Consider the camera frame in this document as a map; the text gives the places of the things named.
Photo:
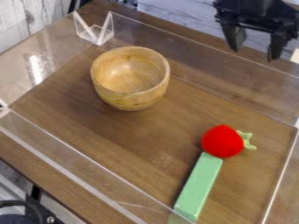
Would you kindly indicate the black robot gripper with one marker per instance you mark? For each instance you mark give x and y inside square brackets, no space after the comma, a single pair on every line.
[270,16]

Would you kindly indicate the wooden bowl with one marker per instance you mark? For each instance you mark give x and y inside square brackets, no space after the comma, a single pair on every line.
[130,77]

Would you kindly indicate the red plush strawberry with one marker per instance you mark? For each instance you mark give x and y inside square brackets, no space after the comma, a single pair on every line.
[225,142]

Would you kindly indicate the green rectangular block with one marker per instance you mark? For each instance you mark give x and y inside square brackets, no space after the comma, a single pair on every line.
[198,186]

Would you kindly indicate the black metal clamp base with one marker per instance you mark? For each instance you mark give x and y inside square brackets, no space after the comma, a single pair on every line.
[36,210]

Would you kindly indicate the clear acrylic corner bracket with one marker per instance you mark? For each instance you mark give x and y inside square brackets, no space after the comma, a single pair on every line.
[95,34]

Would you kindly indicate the clear acrylic tray wall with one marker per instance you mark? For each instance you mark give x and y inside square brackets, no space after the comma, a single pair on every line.
[115,165]

